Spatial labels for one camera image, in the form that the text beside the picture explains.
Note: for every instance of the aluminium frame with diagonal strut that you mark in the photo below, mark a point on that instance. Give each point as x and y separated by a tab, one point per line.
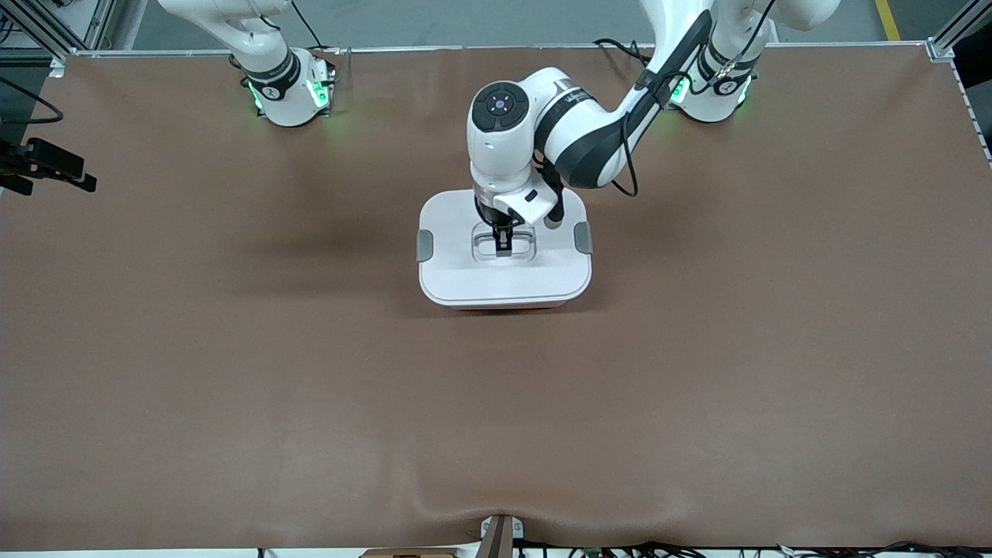
97	23

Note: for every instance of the white box lid grey latches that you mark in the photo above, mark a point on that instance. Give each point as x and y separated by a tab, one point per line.
465	271

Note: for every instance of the aluminium corner post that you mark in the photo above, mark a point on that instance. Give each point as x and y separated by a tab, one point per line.
957	27

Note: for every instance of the pink plastic box base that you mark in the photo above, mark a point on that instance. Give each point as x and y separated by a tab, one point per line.
504	306

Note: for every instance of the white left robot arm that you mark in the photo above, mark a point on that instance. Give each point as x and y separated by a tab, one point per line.
589	139

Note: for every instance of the brown table mat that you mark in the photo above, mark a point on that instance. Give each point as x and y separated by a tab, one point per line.
496	426

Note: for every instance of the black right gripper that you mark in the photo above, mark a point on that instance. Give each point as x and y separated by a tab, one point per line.
31	157

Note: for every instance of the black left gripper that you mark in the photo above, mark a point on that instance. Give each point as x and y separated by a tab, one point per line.
487	211

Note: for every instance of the metal table edge clamp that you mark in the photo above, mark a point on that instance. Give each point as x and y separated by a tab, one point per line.
500	539

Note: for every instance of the brown wooden board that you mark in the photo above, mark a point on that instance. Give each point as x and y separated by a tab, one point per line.
411	553

